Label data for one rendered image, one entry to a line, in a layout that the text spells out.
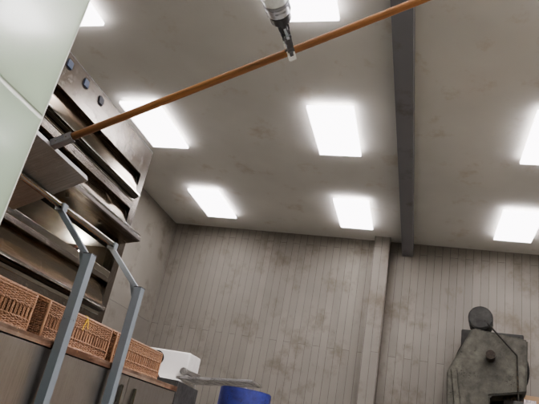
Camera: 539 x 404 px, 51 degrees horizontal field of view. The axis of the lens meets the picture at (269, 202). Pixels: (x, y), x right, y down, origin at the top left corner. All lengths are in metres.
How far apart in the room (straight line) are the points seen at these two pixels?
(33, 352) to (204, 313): 9.34
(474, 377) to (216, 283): 5.26
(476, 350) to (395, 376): 1.84
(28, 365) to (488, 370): 7.87
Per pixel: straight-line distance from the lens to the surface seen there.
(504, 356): 9.48
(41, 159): 2.41
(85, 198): 3.21
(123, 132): 3.77
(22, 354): 2.32
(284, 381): 10.89
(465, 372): 9.43
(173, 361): 8.42
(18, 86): 0.56
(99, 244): 3.80
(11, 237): 3.02
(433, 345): 10.78
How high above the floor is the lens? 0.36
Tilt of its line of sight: 23 degrees up
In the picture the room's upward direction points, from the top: 11 degrees clockwise
